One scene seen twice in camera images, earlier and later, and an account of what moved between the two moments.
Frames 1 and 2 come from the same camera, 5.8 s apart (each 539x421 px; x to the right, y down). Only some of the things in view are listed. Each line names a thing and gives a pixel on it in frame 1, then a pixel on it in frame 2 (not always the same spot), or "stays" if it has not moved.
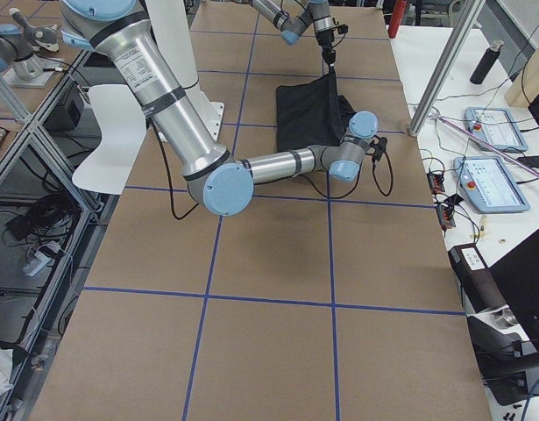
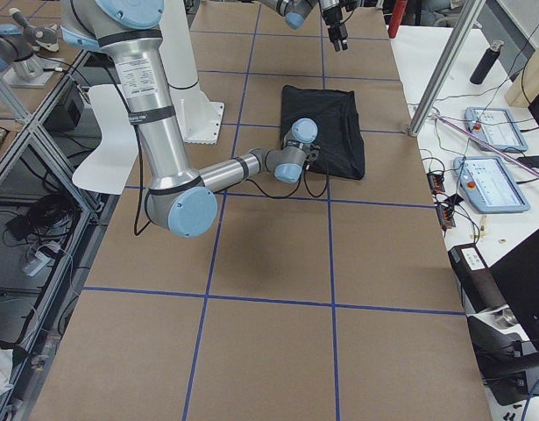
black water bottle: [486, 62] stays
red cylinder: [399, 8] stays
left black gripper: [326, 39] → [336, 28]
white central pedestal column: [171, 24] stays
